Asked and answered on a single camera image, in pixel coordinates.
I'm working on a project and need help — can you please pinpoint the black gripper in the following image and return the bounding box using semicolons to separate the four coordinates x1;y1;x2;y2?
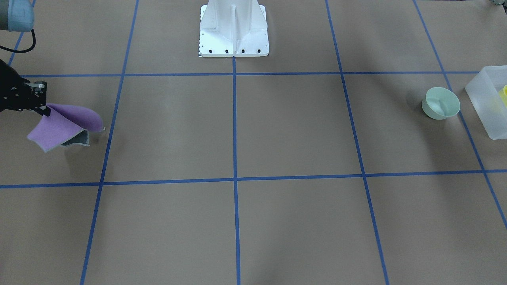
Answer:
0;60;51;117

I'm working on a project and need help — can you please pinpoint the purple microfiber cloth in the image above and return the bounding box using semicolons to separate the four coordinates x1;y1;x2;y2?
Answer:
27;103;105;153

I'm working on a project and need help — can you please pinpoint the yellow plastic cup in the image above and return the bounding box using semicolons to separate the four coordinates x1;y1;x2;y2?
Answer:
498;85;507;107

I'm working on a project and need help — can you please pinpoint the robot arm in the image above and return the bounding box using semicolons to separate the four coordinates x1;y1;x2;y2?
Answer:
0;0;51;116

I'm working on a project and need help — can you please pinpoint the green plastic bowl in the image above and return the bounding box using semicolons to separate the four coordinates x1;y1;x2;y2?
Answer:
421;87;461;120

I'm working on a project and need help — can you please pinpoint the clear plastic bin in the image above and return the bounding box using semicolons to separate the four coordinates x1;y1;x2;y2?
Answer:
465;65;507;140

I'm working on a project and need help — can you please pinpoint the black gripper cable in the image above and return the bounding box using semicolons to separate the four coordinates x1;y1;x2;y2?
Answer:
0;28;37;53

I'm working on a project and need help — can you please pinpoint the white camera stand base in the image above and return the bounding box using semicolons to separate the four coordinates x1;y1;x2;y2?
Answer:
198;0;270;57

